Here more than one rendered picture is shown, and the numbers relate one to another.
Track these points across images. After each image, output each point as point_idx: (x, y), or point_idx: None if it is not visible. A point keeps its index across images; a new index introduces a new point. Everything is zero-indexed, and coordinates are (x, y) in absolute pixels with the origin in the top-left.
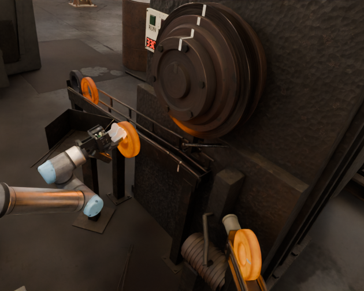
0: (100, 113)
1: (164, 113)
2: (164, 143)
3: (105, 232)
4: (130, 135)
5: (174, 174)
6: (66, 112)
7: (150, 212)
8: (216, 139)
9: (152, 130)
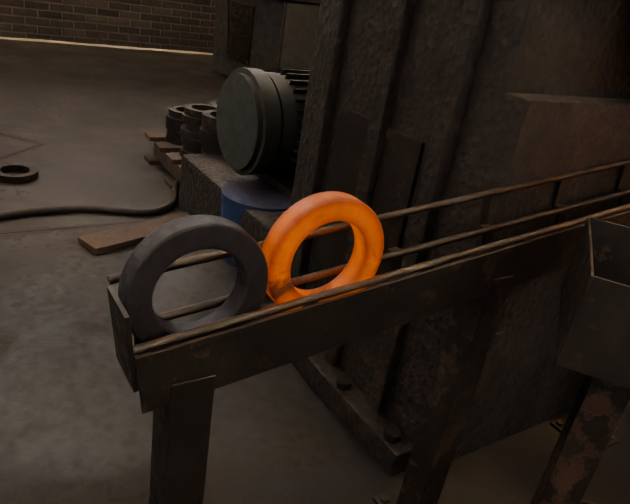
0: (444, 277)
1: (600, 133)
2: (577, 212)
3: None
4: None
5: None
6: (611, 288)
7: (478, 443)
8: None
9: (560, 202)
